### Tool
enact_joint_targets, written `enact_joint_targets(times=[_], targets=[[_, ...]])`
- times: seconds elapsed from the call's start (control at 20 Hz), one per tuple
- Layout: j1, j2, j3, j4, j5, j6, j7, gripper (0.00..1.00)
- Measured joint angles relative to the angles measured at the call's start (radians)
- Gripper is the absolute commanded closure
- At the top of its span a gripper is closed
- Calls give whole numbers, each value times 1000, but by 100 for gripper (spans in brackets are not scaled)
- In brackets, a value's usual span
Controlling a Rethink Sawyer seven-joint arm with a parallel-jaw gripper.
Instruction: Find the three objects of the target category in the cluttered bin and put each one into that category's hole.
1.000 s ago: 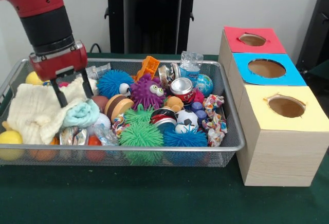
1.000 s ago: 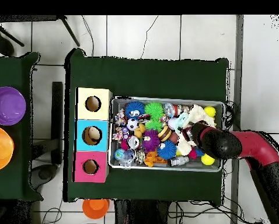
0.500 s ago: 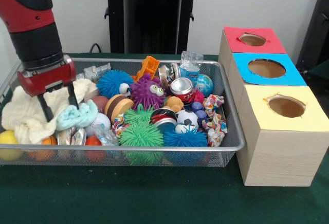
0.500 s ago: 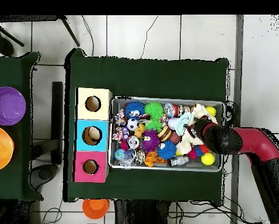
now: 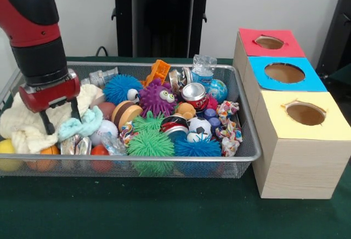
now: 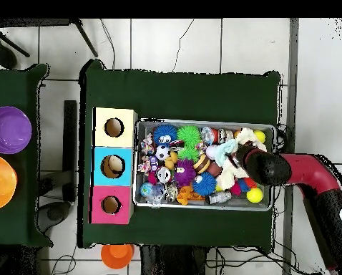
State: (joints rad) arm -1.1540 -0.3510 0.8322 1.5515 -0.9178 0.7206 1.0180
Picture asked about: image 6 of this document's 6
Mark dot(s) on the light blue cloth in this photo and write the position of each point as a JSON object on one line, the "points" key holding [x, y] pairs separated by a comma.
{"points": [[225, 147]]}

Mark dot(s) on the cream white waffle cloth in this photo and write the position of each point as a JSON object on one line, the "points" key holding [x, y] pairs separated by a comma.
{"points": [[228, 174]]}

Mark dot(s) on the purple plastic bowl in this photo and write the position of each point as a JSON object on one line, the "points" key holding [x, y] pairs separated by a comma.
{"points": [[9, 130]]}

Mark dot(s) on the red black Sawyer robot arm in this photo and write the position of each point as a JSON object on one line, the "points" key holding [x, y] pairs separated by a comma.
{"points": [[311, 172]]}

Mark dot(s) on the wooden box with three holes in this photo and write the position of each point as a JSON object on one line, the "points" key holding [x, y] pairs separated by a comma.
{"points": [[113, 182]]}

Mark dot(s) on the small soccer ball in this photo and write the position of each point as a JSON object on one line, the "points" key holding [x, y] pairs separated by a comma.
{"points": [[162, 152]]}

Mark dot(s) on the blue spiky ball with eyes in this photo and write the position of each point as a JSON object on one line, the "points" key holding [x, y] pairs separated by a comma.
{"points": [[164, 134], [204, 184]]}

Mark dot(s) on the large green spiky ball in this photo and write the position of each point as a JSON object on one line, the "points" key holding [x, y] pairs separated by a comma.
{"points": [[189, 135]]}

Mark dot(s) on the purple spiky ball with eyes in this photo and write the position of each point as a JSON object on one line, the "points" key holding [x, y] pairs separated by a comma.
{"points": [[184, 173]]}

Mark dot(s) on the toy hamburger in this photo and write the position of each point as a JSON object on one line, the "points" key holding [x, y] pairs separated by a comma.
{"points": [[202, 164]]}

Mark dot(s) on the yellow foam ball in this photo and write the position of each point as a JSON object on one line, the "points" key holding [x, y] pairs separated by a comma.
{"points": [[260, 137], [254, 195]]}

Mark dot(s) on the black upright panel stand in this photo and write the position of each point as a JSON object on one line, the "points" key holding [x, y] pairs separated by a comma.
{"points": [[70, 129]]}

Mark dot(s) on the orange plastic cup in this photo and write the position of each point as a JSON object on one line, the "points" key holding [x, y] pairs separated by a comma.
{"points": [[116, 256]]}

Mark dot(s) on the black tripod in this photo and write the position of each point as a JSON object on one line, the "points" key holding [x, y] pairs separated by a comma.
{"points": [[86, 38]]}

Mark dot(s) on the dark green side tablecloth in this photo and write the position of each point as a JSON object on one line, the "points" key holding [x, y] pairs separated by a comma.
{"points": [[13, 86]]}

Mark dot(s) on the person's foot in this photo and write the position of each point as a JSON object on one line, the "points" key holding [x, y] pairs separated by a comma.
{"points": [[0, 51]]}

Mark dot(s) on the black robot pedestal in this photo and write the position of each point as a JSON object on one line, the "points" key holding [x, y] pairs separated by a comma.
{"points": [[171, 262]]}

